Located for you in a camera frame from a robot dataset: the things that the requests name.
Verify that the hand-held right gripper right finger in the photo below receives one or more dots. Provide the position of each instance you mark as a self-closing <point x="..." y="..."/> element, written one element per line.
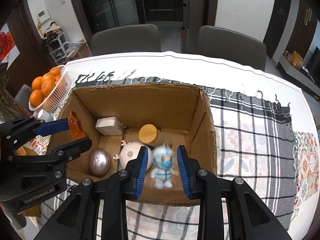
<point x="183" y="175"/>

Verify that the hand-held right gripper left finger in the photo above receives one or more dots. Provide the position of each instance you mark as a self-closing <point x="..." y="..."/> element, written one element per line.
<point x="141" y="175"/>

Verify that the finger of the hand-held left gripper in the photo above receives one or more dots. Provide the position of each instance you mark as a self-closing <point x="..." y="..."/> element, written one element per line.
<point x="53" y="127"/>
<point x="75" y="148"/>

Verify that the brown shoe-shaped object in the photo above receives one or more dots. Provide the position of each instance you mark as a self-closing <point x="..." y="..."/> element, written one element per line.
<point x="75" y="127"/>

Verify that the white blue masked figurine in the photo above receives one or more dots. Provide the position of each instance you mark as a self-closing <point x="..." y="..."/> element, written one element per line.
<point x="162" y="172"/>

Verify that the round cream antler toy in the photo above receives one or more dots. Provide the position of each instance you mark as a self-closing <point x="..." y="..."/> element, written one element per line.
<point x="130" y="155"/>

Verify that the silver egg-shaped object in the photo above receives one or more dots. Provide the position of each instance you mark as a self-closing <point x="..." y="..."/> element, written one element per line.
<point x="99" y="162"/>

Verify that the white charger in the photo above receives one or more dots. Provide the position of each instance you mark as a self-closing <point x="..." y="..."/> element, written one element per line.
<point x="107" y="126"/>

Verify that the yellow lid jar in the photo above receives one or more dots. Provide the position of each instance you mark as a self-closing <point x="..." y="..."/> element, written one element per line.
<point x="150" y="135"/>

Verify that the brown cardboard box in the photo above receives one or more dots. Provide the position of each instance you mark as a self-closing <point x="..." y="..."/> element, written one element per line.
<point x="150" y="105"/>

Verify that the small white cup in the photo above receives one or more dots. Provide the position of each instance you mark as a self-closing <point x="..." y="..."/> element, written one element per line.
<point x="45" y="115"/>

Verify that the white plastic basket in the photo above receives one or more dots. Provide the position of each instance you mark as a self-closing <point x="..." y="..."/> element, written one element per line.
<point x="60" y="92"/>

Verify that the pile of oranges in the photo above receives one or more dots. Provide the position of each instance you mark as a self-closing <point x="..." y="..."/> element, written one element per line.
<point x="47" y="86"/>

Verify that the grey white plaid cloth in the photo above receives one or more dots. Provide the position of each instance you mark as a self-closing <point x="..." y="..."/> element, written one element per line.
<point x="250" y="135"/>

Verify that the open cardboard box on floor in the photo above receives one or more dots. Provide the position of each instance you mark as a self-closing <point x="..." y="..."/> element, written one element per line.
<point x="80" y="51"/>

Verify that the white shoe rack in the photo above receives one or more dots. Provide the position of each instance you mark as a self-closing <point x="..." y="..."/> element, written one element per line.
<point x="56" y="45"/>

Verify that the grey dining chair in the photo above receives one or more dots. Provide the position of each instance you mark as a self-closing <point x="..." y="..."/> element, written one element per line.
<point x="230" y="47"/>
<point x="125" y="40"/>

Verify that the patterned tablecloth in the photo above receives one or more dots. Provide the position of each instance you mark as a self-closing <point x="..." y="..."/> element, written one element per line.
<point x="310" y="160"/>

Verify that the glass sliding door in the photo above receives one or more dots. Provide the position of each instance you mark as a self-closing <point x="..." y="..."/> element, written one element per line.
<point x="112" y="5"/>

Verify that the white television cabinet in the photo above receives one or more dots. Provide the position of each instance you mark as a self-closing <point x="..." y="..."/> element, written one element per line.
<point x="297" y="75"/>

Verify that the yellow bag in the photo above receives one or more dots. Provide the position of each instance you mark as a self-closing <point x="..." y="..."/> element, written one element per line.
<point x="295" y="58"/>

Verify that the black television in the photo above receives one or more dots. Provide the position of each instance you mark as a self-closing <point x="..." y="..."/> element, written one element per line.
<point x="315" y="60"/>

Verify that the dark wooden door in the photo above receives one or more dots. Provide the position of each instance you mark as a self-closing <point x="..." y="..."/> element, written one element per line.
<point x="277" y="17"/>

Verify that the red wall poster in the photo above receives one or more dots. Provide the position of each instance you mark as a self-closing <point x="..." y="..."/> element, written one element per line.
<point x="7" y="45"/>

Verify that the white wall intercom panel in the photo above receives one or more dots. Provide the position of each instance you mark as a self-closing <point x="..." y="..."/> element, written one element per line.
<point x="43" y="15"/>

